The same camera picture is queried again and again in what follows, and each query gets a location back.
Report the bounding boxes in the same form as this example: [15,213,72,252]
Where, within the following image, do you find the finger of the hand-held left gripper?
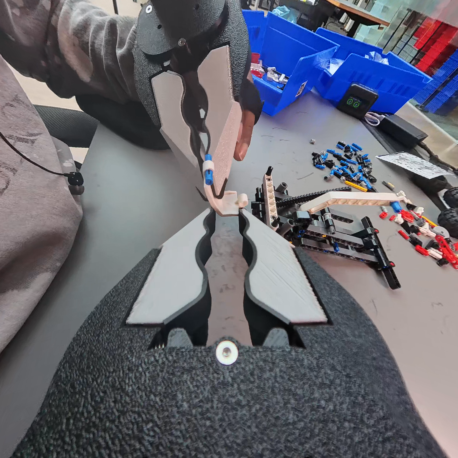
[197,44,244,197]
[151,70,210,170]

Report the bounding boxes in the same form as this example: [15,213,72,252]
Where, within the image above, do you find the black cord with toggle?
[0,130,85,195]

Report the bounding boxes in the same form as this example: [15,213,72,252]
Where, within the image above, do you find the black power adapter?
[377,114,429,146]

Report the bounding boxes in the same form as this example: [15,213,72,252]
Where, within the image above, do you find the black adapter cable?
[419,141,455,170]

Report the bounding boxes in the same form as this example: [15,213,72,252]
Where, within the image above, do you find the person's left hand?
[233,76,265,162]

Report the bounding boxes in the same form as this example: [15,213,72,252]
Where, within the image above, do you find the black oval pad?
[75,94,172,151]

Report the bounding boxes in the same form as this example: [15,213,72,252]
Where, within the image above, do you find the pile of red white pieces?
[379,198,458,270]

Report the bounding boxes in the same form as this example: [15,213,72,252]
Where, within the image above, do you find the grey desk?
[0,84,458,458]

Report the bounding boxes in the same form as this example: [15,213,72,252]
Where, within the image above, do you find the grey black toy chassis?
[250,165,409,291]

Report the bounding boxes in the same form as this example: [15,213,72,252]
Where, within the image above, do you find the stack of red blue crates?
[390,16,458,116]

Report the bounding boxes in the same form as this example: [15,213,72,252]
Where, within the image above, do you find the teal plastic bag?
[276,4,299,23]

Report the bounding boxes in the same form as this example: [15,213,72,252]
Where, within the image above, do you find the blue bin with square tag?
[243,9,340,117]

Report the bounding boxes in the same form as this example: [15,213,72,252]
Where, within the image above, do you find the sticker sheet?
[376,151,454,179]

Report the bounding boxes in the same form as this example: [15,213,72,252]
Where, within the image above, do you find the white spotted toy panel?
[203,154,249,218]

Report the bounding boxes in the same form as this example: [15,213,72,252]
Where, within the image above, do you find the blue plastic bin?
[317,27,433,115]

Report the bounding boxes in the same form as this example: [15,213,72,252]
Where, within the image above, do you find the person's left forearm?
[0,0,152,105]

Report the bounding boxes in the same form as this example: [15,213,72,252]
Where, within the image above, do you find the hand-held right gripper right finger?
[239,208,328,325]

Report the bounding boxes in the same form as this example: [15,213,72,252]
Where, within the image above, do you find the brown top table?
[322,0,391,28]

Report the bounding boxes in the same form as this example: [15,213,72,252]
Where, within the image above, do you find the black mesh chair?
[34,104,99,148]

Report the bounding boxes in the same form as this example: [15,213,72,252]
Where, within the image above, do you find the loose toy parts in bin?
[250,52,290,85]

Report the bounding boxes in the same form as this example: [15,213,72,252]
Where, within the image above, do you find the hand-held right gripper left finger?
[126,208,216,326]

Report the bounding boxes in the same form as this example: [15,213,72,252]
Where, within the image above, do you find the black power bank green display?
[336,83,380,119]

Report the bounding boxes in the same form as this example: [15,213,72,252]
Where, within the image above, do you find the pile of blue black pins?
[311,141,379,193]

